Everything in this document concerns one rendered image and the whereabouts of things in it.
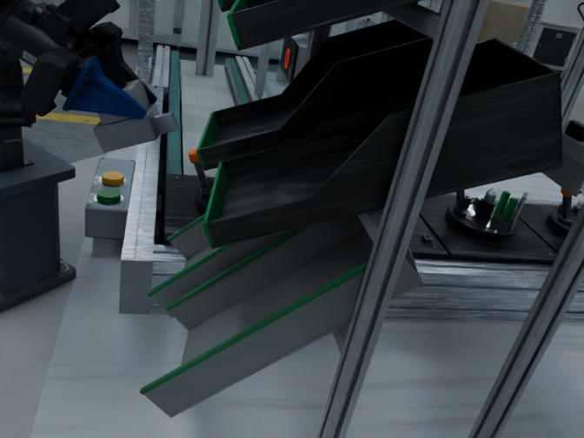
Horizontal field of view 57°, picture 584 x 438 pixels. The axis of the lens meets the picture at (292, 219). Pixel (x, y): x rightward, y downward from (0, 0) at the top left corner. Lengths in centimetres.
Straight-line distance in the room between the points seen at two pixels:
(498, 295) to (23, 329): 78
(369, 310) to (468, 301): 60
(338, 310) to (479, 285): 57
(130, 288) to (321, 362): 31
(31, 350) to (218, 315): 30
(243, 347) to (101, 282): 49
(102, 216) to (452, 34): 72
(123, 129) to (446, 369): 61
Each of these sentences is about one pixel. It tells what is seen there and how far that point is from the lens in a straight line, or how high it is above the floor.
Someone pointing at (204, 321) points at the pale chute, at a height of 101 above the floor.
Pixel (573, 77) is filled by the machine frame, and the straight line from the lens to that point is 190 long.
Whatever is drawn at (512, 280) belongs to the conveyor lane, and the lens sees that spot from 104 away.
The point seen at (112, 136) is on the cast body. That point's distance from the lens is 63.
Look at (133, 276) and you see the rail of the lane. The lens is 84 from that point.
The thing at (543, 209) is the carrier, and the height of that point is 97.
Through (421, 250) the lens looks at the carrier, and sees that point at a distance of 98.
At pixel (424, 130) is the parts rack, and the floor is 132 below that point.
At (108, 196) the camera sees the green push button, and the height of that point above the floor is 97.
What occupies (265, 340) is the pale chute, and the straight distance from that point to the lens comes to 50.
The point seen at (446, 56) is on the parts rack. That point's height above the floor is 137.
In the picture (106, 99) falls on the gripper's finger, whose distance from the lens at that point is 60.
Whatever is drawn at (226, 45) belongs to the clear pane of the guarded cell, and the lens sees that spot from 224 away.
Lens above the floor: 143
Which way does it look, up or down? 28 degrees down
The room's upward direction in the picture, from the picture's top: 12 degrees clockwise
